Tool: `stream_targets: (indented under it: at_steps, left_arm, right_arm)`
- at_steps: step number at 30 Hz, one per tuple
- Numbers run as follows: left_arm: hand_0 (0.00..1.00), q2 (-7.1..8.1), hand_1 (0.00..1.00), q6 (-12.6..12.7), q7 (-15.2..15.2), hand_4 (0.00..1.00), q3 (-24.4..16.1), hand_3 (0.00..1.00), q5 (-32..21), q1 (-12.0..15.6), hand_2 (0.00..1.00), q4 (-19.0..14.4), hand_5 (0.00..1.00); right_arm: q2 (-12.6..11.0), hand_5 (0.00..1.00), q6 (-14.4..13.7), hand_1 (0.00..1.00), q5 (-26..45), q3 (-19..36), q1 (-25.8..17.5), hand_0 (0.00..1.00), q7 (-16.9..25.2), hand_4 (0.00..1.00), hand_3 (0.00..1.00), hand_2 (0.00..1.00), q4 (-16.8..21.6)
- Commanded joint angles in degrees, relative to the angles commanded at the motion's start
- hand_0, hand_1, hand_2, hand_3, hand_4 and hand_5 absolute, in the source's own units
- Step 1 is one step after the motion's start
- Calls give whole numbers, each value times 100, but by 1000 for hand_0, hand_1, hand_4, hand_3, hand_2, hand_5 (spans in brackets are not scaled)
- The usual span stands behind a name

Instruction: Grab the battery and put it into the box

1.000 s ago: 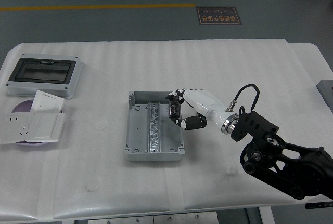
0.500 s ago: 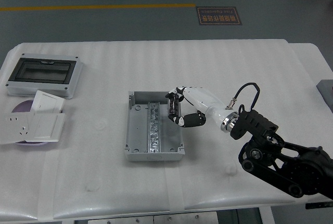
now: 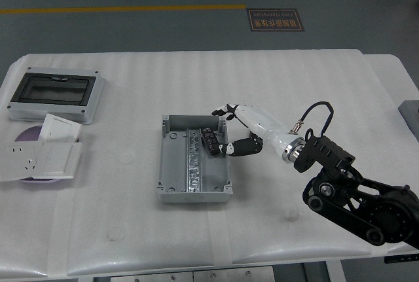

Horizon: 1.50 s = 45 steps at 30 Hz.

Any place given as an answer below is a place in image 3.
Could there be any white switch panel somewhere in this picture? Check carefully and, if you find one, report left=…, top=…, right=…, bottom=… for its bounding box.
left=39, top=113, right=83, bottom=144
left=32, top=141, right=83, bottom=180

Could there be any grey metal plate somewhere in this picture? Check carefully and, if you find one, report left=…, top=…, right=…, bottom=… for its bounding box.
left=110, top=270, right=193, bottom=282
left=193, top=267, right=275, bottom=282

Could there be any grey enclosure with dark window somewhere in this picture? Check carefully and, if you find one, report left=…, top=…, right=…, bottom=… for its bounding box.
left=6, top=67, right=106, bottom=126

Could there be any black battery with white print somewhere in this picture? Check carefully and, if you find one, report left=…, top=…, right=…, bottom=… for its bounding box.
left=201, top=127, right=227, bottom=158

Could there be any white table leg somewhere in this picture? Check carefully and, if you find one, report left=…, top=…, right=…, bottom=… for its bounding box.
left=325, top=258, right=344, bottom=282

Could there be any brown floor sign, orange text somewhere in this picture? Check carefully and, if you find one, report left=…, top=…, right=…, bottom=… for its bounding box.
left=246, top=9, right=305, bottom=33

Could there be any black table control panel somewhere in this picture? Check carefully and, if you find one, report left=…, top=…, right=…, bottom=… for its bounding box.
left=384, top=255, right=419, bottom=264

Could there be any white wall socket panel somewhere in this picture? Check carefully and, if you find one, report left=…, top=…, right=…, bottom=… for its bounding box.
left=0, top=143, right=45, bottom=183

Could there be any grey block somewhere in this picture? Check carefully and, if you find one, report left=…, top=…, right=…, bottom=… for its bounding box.
left=397, top=100, right=419, bottom=131

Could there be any white foam mat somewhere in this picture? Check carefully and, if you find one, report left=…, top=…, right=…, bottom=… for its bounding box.
left=0, top=48, right=389, bottom=278

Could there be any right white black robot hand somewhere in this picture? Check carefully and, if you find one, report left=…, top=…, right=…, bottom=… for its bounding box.
left=211, top=102, right=297, bottom=162

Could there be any purple plate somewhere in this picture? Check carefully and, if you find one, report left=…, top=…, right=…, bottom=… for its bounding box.
left=15, top=125, right=81, bottom=185

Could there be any open grey box, metal rail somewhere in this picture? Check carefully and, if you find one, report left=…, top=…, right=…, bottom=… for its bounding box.
left=156, top=114, right=234, bottom=204

